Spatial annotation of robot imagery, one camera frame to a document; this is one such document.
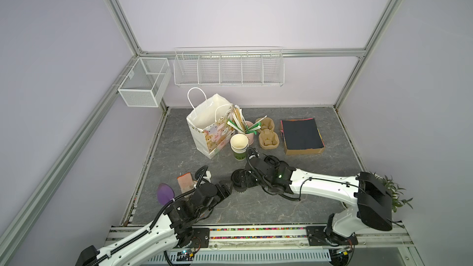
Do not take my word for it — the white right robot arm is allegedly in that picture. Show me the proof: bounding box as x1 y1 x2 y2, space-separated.
246 155 393 246

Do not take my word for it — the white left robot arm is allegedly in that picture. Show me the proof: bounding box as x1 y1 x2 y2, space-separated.
76 181 233 266

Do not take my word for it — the purple pink trowel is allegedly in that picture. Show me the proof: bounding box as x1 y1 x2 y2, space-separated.
156 183 175 206

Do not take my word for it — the red white garden glove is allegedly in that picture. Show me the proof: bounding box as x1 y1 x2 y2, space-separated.
177 172 195 193

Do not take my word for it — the brown pulp cup carrier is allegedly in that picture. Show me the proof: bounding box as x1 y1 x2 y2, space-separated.
258 117 280 150

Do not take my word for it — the pink metal bucket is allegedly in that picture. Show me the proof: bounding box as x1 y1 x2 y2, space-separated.
243 121 254 146

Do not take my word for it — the green paper cup stack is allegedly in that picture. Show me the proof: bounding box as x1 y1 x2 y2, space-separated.
230 134 249 161

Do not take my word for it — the green wrapped straw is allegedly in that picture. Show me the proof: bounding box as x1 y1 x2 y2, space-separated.
245 121 261 134

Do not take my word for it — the cartoon animal paper bag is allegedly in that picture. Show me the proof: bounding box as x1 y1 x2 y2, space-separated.
186 94 236 159

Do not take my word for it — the potted green plant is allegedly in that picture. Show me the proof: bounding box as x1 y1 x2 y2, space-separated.
373 172 413 213

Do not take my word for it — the white mesh box basket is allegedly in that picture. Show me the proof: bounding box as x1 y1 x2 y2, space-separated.
118 57 172 108

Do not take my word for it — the white wire shelf basket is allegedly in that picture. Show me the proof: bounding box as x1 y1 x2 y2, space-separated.
174 47 285 86

